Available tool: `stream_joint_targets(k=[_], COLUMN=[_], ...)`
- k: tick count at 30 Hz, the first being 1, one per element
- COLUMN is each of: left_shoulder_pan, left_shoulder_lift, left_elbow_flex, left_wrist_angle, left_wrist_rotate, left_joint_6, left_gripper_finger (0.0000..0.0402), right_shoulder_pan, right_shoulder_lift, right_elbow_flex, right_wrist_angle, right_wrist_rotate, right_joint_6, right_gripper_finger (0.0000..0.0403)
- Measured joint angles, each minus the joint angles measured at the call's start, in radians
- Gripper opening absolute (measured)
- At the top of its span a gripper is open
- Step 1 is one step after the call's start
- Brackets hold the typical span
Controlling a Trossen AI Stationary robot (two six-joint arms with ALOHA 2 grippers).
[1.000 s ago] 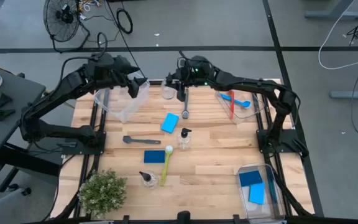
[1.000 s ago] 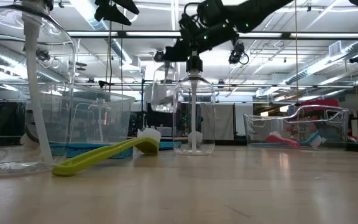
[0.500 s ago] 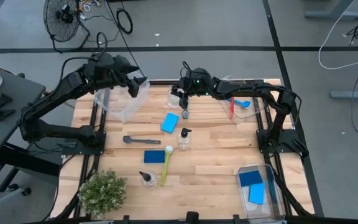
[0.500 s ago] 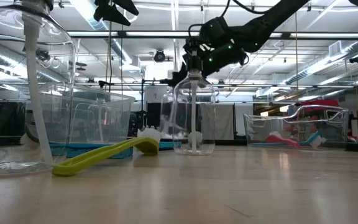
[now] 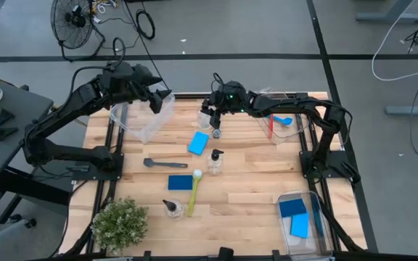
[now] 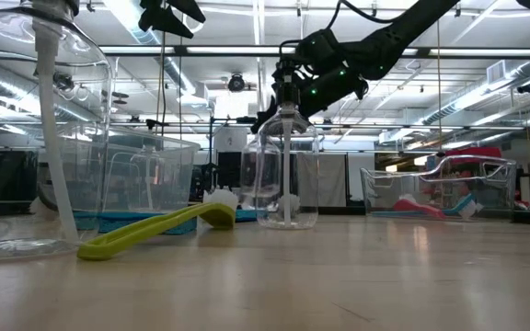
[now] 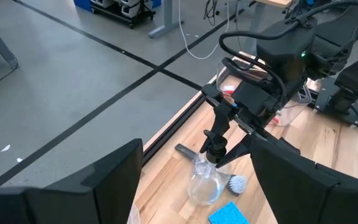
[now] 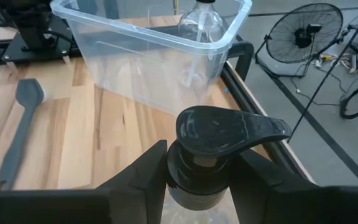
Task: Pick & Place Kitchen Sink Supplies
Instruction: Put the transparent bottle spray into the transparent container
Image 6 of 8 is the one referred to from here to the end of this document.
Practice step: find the white board panel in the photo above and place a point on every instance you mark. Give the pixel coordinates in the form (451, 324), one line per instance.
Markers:
(353, 179)

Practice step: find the white round palm brush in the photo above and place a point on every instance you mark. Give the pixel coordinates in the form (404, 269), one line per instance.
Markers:
(295, 202)

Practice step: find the black pipe stand frame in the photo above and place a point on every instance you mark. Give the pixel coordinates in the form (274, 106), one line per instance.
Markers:
(246, 120)

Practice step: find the grey hanging cloth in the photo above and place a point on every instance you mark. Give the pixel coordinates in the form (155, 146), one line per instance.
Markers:
(331, 179)

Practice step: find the clear plastic storage tub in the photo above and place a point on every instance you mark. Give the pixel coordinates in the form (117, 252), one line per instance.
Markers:
(177, 174)

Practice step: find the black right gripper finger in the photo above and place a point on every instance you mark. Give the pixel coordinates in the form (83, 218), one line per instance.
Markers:
(290, 105)
(264, 124)

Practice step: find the dark blue kitchen sponge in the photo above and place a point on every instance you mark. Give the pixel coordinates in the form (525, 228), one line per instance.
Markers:
(118, 218)

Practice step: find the red dish brush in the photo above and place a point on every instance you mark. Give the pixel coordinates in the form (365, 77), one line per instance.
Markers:
(419, 210)

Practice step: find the red storage bins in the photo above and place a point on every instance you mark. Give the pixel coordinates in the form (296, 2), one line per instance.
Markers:
(476, 152)

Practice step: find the white paper sign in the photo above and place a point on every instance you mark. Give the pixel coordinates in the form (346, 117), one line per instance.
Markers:
(228, 140)

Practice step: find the black screen panel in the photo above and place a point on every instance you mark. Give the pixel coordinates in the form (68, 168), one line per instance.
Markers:
(228, 170)

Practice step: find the clear plastic organizer bin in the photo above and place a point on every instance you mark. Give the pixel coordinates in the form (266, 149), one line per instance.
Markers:
(384, 193)

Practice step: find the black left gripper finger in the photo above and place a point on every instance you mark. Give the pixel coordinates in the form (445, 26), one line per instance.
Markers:
(159, 20)
(189, 8)

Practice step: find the light blue kitchen sponge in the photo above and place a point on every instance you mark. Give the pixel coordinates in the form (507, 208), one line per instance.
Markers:
(246, 216)

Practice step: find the white air vent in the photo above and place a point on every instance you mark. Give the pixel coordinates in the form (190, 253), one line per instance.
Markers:
(496, 71)

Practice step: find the silver air duct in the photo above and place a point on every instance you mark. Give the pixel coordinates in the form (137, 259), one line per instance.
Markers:
(177, 76)
(476, 99)

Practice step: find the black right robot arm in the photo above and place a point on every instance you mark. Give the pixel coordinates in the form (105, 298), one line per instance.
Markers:
(398, 27)

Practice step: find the black overhead camera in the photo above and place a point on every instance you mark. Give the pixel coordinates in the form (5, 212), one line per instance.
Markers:
(65, 82)
(528, 87)
(236, 83)

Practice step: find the long LED light bar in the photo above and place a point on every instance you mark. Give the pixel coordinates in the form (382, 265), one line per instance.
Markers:
(136, 49)
(476, 52)
(237, 49)

